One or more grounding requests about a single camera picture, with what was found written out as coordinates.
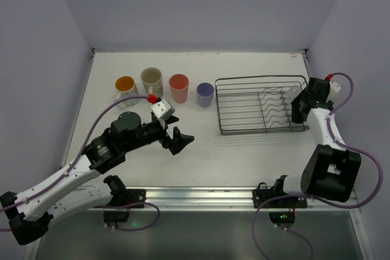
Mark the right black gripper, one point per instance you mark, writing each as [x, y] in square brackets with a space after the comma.
[300, 108]

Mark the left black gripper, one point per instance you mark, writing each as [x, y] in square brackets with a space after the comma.
[166, 135]

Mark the clear glass cup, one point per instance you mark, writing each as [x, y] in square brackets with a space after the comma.
[293, 92]

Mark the pink plastic cup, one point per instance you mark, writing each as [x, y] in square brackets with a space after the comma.
[179, 84]

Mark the lavender plastic cup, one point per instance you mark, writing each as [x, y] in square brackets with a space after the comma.
[205, 93]

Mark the beige patterned mug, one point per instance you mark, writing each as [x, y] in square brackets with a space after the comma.
[152, 81]

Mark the white floral mug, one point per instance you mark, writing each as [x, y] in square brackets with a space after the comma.
[126, 87]

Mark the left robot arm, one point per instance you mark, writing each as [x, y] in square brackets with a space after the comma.
[32, 212]

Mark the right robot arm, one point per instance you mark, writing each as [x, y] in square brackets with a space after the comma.
[332, 169]

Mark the left controller box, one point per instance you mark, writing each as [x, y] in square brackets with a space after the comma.
[115, 217]

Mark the controller box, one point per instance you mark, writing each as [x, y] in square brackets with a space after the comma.
[115, 217]
[283, 220]

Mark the right controller box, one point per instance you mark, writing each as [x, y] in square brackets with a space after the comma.
[283, 220]

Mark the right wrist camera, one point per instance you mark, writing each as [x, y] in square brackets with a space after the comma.
[334, 88]

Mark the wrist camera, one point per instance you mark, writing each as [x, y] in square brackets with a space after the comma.
[162, 110]
[334, 88]

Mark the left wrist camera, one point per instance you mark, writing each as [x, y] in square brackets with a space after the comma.
[162, 110]

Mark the wire dish rack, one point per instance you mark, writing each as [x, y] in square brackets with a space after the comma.
[256, 104]

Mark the aluminium mounting rail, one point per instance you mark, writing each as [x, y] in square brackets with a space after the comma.
[166, 199]

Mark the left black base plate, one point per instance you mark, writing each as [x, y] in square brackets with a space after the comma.
[136, 196]

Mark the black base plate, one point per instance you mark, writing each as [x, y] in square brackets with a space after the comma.
[272, 194]
[136, 196]

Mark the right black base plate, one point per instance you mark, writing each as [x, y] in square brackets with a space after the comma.
[272, 194]

